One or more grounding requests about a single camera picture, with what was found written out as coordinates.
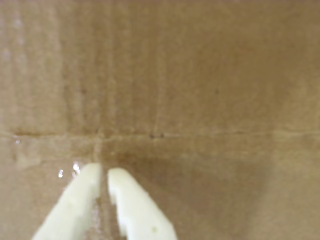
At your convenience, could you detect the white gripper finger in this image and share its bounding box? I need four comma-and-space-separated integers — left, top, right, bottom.
32, 163, 102, 240
107, 167, 178, 240

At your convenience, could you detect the brown cardboard sheet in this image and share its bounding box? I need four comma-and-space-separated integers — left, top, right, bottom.
0, 0, 320, 240

